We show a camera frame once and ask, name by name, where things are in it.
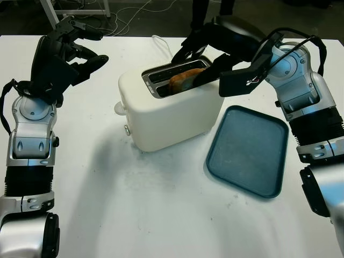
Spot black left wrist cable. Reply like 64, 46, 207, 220
0, 79, 33, 135

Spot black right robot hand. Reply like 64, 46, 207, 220
171, 15, 267, 89

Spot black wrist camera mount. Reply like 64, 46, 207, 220
33, 55, 79, 95
219, 32, 284, 98

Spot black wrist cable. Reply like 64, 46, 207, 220
0, 79, 33, 135
264, 26, 327, 77

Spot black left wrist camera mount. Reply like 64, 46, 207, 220
33, 55, 79, 95

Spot white floor cables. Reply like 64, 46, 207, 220
88, 0, 194, 37

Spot browned toast slice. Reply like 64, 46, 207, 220
168, 68, 206, 95

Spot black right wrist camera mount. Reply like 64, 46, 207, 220
219, 32, 284, 98

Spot white metal table frame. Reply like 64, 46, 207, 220
52, 0, 111, 17

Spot white toaster power cord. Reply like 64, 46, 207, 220
152, 34, 174, 62

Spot cream two-slot toaster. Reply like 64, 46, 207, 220
112, 55, 226, 153

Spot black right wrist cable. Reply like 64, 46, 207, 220
264, 26, 327, 77

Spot dark blue plastic tray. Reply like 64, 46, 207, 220
205, 105, 290, 199

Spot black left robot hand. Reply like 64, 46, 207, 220
32, 15, 110, 89

